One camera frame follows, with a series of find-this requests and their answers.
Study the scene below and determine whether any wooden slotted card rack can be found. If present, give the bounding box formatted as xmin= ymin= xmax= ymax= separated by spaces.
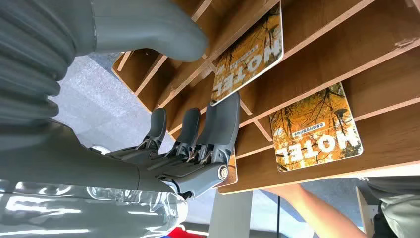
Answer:
xmin=111 ymin=0 xmax=420 ymax=195

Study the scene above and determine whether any person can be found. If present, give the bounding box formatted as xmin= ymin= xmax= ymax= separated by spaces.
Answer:
xmin=356 ymin=176 xmax=420 ymax=238

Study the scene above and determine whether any clear glossy plastic cover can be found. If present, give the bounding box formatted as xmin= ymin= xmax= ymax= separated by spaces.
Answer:
xmin=0 ymin=178 xmax=188 ymax=238

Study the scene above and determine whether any red object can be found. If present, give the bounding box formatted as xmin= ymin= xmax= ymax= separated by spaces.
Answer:
xmin=169 ymin=227 xmax=206 ymax=238

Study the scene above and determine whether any white table leg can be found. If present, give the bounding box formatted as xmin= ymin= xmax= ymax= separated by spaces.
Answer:
xmin=208 ymin=190 xmax=253 ymax=238

